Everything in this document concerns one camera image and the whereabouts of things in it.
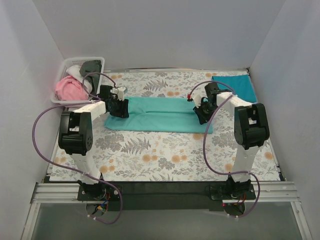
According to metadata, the mint green t shirt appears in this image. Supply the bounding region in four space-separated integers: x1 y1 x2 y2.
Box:
104 96 208 134

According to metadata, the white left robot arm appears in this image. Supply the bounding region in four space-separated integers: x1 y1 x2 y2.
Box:
58 85 129 200

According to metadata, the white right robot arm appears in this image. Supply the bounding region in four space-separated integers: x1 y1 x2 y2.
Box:
187 81 270 196

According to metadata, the folded teal t shirt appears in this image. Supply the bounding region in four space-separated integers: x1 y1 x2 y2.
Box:
212 74 257 103

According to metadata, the dark grey t shirt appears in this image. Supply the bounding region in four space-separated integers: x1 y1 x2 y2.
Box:
79 60 102 95

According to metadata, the pink t shirt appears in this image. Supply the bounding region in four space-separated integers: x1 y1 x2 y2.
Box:
54 76 89 101

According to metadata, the white t shirt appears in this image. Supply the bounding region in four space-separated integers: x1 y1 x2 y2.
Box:
66 65 93 93

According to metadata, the white plastic laundry basket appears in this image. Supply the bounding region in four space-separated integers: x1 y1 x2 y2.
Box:
51 56 106 108

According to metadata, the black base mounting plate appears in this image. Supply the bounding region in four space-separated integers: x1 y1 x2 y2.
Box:
77 180 258 214

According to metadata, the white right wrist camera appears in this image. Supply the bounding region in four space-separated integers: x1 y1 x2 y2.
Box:
187 94 202 108

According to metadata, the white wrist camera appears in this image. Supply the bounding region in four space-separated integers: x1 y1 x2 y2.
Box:
111 86 128 101
187 94 202 108

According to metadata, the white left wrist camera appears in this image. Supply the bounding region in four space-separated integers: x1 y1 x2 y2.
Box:
111 86 128 101

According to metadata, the aluminium frame rail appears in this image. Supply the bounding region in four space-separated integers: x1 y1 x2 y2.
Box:
30 183 85 204

